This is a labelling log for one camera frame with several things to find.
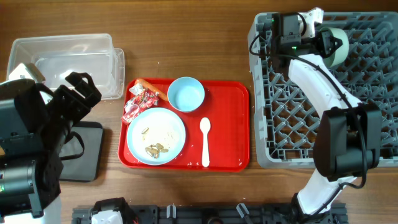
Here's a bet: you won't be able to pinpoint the light blue plate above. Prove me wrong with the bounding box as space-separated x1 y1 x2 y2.
126 108 187 166

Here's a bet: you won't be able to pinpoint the orange carrot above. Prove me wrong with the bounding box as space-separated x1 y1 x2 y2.
134 78 169 102

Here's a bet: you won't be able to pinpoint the white plastic spoon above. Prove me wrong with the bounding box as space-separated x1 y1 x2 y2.
200 117 211 167

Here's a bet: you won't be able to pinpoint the mint green bowl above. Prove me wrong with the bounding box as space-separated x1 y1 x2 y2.
317 27 349 67

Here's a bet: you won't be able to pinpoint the light blue bowl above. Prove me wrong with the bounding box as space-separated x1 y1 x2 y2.
167 77 205 113

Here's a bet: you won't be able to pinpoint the peanut shell scraps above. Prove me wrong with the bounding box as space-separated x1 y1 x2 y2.
141 128 170 159

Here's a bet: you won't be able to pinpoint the clear plastic bin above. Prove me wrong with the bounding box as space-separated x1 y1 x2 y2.
6 34 125 100

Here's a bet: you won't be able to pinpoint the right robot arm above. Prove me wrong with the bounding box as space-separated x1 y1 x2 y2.
271 12 382 222

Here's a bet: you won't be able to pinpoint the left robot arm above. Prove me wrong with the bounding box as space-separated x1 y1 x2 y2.
1 72 101 223

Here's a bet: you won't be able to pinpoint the red snack wrapper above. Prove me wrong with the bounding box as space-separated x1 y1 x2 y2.
121 83 159 124

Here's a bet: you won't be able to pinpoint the grey dishwasher rack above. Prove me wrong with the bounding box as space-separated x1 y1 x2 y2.
248 12 397 169

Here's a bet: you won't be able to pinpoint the red serving tray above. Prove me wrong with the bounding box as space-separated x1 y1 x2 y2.
118 77 251 173

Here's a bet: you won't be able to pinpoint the black plastic tray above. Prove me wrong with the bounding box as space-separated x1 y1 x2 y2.
59 121 104 182

